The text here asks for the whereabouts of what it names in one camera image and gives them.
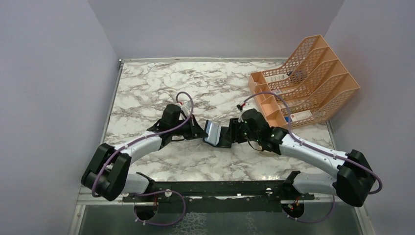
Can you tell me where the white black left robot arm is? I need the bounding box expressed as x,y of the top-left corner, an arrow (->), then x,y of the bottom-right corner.
81,104 -> 208,201

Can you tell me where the orange mesh file organizer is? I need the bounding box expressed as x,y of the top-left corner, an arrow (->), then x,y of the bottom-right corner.
248,35 -> 360,128

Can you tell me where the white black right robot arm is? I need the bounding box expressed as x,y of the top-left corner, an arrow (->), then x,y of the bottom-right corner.
217,109 -> 376,207

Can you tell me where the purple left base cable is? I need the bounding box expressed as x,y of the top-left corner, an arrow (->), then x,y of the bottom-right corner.
133,190 -> 187,227

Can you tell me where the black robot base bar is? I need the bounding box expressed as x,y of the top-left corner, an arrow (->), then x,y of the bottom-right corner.
122,180 -> 314,213

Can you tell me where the black leather card holder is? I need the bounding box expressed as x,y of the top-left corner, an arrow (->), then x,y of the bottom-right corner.
203,120 -> 228,148

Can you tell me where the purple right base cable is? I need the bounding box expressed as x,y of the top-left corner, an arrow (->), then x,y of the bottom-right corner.
281,194 -> 336,224

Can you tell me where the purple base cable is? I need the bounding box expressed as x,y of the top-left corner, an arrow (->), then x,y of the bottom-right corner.
133,190 -> 187,227
281,194 -> 336,224

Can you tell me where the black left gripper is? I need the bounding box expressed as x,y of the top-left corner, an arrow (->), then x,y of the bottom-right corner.
171,114 -> 208,141

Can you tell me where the white card box in organizer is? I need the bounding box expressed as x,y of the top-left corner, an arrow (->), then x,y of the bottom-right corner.
284,110 -> 312,122

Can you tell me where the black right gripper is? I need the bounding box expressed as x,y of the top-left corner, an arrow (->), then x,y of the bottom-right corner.
223,117 -> 260,143

